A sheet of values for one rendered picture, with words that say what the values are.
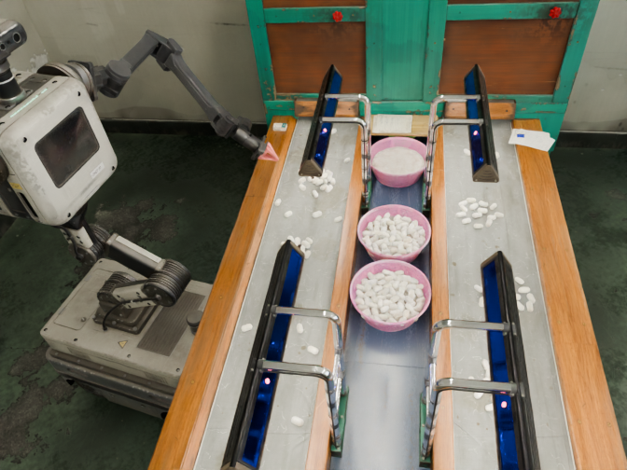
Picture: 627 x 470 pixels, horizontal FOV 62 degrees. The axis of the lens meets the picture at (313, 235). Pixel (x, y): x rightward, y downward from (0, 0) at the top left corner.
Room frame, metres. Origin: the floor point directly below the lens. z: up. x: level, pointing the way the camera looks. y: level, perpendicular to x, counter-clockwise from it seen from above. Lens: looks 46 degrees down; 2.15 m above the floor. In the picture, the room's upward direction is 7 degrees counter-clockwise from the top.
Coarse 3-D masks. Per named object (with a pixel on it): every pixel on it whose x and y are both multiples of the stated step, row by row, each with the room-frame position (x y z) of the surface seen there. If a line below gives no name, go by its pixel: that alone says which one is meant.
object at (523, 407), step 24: (504, 264) 0.82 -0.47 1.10; (504, 288) 0.74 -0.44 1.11; (504, 312) 0.68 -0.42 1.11; (504, 336) 0.62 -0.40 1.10; (504, 360) 0.57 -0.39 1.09; (528, 384) 0.52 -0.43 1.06; (504, 408) 0.46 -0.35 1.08; (528, 408) 0.46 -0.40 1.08; (504, 432) 0.42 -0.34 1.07; (528, 432) 0.40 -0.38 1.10; (504, 456) 0.37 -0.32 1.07; (528, 456) 0.35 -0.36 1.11
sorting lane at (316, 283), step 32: (352, 128) 2.02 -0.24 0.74; (288, 160) 1.83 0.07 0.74; (352, 160) 1.78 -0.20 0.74; (288, 192) 1.62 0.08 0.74; (320, 192) 1.60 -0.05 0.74; (288, 224) 1.44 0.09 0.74; (320, 224) 1.41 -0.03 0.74; (320, 256) 1.25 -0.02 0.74; (256, 288) 1.14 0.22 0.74; (320, 288) 1.10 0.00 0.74; (256, 320) 1.01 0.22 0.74; (320, 320) 0.97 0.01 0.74; (288, 352) 0.87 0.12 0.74; (320, 352) 0.85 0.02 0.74; (224, 384) 0.79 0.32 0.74; (288, 384) 0.76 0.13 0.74; (224, 416) 0.69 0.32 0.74; (288, 416) 0.66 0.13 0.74; (224, 448) 0.59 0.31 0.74; (288, 448) 0.57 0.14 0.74
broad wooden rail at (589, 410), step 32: (512, 128) 1.86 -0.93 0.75; (544, 160) 1.60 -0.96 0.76; (544, 192) 1.41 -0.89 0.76; (544, 224) 1.25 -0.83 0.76; (544, 256) 1.10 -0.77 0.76; (544, 288) 0.98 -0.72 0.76; (576, 288) 0.96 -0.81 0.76; (576, 320) 0.85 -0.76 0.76; (576, 352) 0.74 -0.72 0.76; (576, 384) 0.64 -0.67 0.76; (576, 416) 0.56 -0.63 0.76; (608, 416) 0.55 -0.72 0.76; (576, 448) 0.48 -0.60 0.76; (608, 448) 0.47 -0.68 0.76
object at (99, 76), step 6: (72, 60) 1.59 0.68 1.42; (84, 66) 1.56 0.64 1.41; (90, 66) 1.55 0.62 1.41; (96, 66) 1.62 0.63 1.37; (90, 72) 1.54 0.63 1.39; (96, 72) 1.58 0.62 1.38; (102, 72) 1.60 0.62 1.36; (96, 78) 1.56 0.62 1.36; (102, 78) 1.58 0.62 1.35; (96, 84) 1.55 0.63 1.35; (102, 84) 1.57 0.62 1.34; (96, 90) 1.53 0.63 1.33; (96, 96) 1.53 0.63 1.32
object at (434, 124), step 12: (444, 96) 1.60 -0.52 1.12; (456, 96) 1.59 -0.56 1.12; (468, 96) 1.58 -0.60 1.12; (480, 96) 1.57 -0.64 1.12; (432, 108) 1.61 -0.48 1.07; (432, 120) 1.60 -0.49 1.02; (444, 120) 1.45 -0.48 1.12; (456, 120) 1.45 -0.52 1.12; (468, 120) 1.44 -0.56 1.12; (480, 120) 1.43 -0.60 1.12; (432, 132) 1.46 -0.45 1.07; (432, 144) 1.45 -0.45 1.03; (432, 156) 1.46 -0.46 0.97; (432, 168) 1.46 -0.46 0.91
